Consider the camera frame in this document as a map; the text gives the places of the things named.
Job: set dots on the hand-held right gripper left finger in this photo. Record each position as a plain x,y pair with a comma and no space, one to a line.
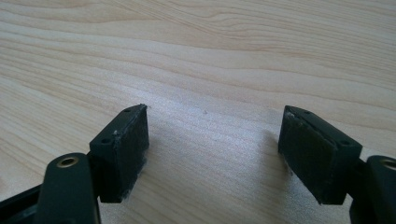
120,155

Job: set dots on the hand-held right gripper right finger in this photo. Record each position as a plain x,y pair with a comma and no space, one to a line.
314,155

